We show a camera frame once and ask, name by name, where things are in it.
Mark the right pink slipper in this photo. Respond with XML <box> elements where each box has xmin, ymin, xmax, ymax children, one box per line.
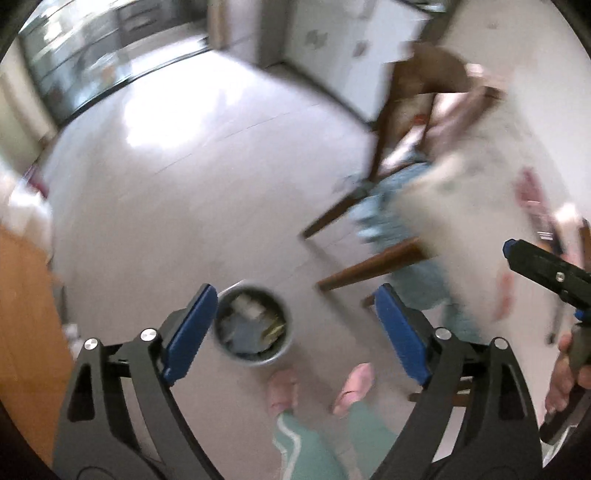
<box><xmin>332</xmin><ymin>363</ymin><xmax>375</xmax><ymax>417</ymax></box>

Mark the dark wooden chair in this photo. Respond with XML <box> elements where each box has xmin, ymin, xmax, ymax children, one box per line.
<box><xmin>300</xmin><ymin>42</ymin><xmax>507</xmax><ymax>296</ymax></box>

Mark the left green trouser leg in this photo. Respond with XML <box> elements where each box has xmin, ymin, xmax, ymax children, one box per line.
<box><xmin>273</xmin><ymin>410</ymin><xmax>348</xmax><ymax>480</ymax></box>

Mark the left pink slipper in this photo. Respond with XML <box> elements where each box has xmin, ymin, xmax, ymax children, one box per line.
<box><xmin>266</xmin><ymin>368</ymin><xmax>298</xmax><ymax>417</ymax></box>

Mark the pink slipper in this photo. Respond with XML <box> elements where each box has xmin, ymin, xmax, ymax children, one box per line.
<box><xmin>332</xmin><ymin>363</ymin><xmax>375</xmax><ymax>417</ymax></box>
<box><xmin>266</xmin><ymin>368</ymin><xmax>298</xmax><ymax>417</ymax></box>

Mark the light blue towel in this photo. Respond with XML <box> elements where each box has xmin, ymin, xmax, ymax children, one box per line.
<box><xmin>349</xmin><ymin>163</ymin><xmax>482</xmax><ymax>343</ymax></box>

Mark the right green trouser leg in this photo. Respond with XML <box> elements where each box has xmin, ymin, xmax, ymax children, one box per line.
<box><xmin>346</xmin><ymin>401</ymin><xmax>398</xmax><ymax>479</ymax></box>

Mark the person's right hand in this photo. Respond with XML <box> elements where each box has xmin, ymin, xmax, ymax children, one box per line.
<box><xmin>545</xmin><ymin>332</ymin><xmax>591</xmax><ymax>414</ymax></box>

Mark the green trouser leg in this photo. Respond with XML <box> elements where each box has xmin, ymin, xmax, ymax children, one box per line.
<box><xmin>273</xmin><ymin>410</ymin><xmax>348</xmax><ymax>480</ymax></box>
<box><xmin>346</xmin><ymin>401</ymin><xmax>398</xmax><ymax>479</ymax></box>

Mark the white drawer cabinet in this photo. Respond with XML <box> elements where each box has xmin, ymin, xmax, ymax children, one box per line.
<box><xmin>284</xmin><ymin>1</ymin><xmax>446</xmax><ymax>122</ymax></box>

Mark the orange wooden cabinet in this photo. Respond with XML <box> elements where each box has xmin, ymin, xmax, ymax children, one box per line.
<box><xmin>1</xmin><ymin>229</ymin><xmax>73</xmax><ymax>464</ymax></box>

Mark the white patterned tablecloth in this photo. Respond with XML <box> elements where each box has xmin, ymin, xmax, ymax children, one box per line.
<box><xmin>396</xmin><ymin>68</ymin><xmax>591</xmax><ymax>324</ymax></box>

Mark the round metal trash bin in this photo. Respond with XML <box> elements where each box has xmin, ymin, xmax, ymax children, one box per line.
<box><xmin>211</xmin><ymin>280</ymin><xmax>294</xmax><ymax>367</ymax></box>

